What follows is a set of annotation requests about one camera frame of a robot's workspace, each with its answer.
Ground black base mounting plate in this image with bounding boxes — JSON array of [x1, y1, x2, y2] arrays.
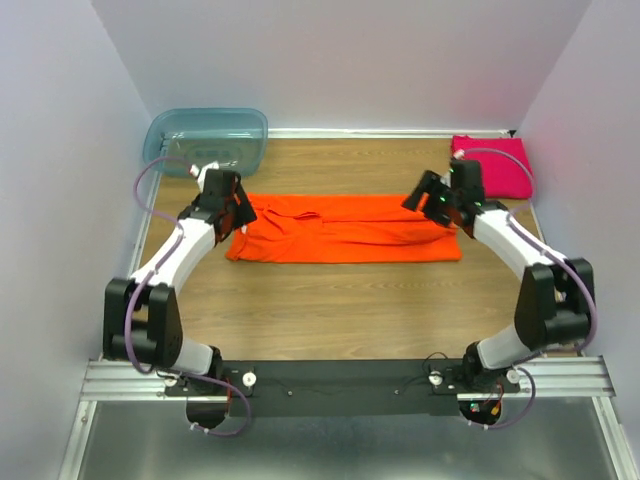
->
[[164, 353, 522, 428]]

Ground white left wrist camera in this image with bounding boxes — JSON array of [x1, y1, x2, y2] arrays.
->
[[189, 161, 220, 181]]

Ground teal plastic basin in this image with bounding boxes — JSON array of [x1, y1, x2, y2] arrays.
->
[[142, 108, 269, 177]]

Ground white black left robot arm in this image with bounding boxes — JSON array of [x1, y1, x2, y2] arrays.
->
[[102, 165, 257, 395]]

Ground orange t shirt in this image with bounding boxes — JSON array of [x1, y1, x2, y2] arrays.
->
[[226, 193, 462, 264]]

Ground aluminium frame rail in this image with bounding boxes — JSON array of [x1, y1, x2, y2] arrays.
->
[[81, 357, 615, 401]]

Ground folded pink t shirt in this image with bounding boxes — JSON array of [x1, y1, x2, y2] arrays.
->
[[451, 135, 534, 200]]

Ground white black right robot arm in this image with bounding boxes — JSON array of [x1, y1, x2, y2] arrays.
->
[[402, 158, 598, 392]]

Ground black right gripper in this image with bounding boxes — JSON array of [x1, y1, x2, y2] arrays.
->
[[398, 170, 457, 228]]

